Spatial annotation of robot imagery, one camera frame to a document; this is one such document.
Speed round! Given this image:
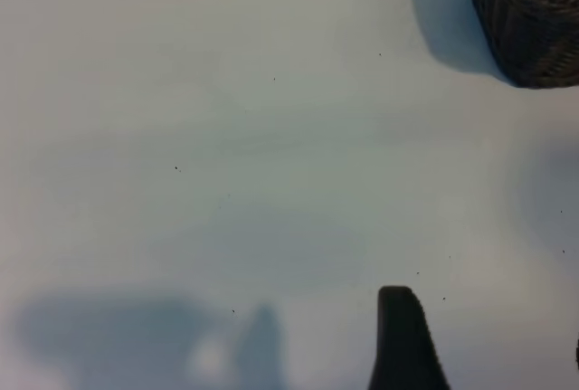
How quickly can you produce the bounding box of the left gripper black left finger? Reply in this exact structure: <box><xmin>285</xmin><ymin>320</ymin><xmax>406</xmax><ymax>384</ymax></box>
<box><xmin>368</xmin><ymin>285</ymin><xmax>451</xmax><ymax>390</ymax></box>

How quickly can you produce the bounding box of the dark brown wicker basket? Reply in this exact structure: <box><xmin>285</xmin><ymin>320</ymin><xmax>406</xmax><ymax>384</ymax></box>
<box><xmin>468</xmin><ymin>0</ymin><xmax>579</xmax><ymax>90</ymax></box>

